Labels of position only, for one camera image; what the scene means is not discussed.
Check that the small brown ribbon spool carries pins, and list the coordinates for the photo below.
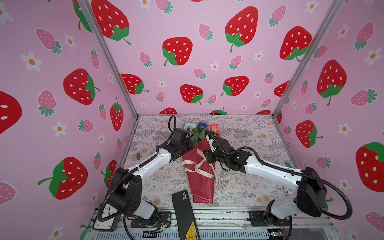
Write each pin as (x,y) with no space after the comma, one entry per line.
(136,157)

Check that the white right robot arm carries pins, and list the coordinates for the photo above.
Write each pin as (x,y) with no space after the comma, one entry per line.
(309,191)

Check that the large pink fake rose stem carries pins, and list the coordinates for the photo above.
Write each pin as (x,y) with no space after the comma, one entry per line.
(215,128)

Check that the dark red wrapping paper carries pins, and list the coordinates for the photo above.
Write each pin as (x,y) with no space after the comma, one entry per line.
(202,188)

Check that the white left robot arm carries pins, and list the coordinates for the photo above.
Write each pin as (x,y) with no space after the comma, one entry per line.
(124,195)

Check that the beige ribbon pile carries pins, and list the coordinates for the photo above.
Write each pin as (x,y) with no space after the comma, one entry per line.
(197,166)

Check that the white fake flower stem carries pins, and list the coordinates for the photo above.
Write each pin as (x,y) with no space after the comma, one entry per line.
(195,133)

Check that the small beige patterned object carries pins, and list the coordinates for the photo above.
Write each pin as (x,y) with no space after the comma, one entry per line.
(287,191)

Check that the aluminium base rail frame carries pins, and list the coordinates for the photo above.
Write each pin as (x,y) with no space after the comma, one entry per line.
(223,223)

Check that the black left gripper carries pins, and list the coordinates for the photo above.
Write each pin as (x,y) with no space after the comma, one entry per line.
(190,145)

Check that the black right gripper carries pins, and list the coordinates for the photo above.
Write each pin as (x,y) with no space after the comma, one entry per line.
(207,154)

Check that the blue fake rose stem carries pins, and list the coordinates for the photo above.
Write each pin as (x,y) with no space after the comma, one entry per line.
(202,125)

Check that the aluminium corner post right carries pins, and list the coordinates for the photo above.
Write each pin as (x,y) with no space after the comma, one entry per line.
(324,27)

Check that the black flat device yellow label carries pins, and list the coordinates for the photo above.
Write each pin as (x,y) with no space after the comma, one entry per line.
(187,226)

